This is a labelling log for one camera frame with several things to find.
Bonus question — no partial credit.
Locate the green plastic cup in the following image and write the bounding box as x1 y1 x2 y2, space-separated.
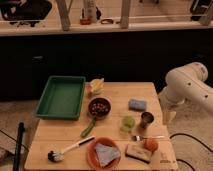
120 116 135 132

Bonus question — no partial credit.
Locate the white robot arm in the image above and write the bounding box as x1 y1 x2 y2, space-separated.
158 62 213 125

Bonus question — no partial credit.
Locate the green plastic tray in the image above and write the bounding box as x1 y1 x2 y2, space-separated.
36 76 85 120

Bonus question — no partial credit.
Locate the wooden railing post left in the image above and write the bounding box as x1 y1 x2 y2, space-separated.
55 0 70 31

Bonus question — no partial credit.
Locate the small metal cup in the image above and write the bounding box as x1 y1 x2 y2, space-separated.
140 112 154 129

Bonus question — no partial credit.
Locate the blue grey cloth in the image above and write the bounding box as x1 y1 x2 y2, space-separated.
95 143 120 167

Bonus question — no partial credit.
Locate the wooden railing post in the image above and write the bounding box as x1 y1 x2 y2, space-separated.
55 0 70 31
120 0 131 29

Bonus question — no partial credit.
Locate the wooden railing post middle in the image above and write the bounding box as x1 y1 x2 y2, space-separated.
120 0 131 29

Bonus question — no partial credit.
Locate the metal fork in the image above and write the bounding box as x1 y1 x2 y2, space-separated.
130 135 165 141

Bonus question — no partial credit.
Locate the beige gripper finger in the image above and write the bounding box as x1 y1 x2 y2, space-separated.
163 111 176 125

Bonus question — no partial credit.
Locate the orange plate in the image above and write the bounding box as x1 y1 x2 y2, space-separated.
86 137 121 171

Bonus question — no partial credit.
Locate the white dish brush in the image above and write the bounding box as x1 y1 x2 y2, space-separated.
47 136 95 162

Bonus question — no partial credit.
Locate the black chair background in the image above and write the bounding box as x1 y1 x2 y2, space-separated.
0 0 52 27

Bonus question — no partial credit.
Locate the blue sponge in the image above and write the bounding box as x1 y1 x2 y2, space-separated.
128 99 146 111

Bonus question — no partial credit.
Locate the orange fruit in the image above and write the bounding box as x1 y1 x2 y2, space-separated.
144 138 158 152

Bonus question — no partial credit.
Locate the black cable on floor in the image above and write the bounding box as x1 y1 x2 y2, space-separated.
169 132 213 171

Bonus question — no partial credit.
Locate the black pole stand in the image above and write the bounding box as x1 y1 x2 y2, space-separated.
13 122 25 171

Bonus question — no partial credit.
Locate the red bowl on shelf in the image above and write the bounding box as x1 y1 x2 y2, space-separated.
80 18 92 25

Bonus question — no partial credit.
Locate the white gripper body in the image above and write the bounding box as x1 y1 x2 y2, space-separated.
159 93 174 112

